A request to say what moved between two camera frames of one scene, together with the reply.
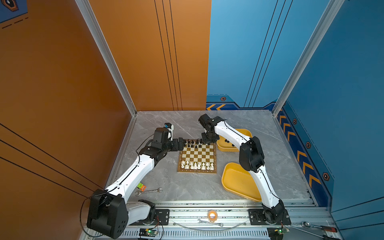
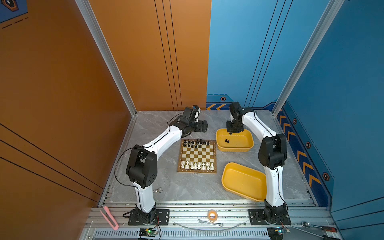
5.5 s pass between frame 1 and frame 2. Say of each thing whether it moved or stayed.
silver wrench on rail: stayed
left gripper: moved
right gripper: moved
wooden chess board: stayed
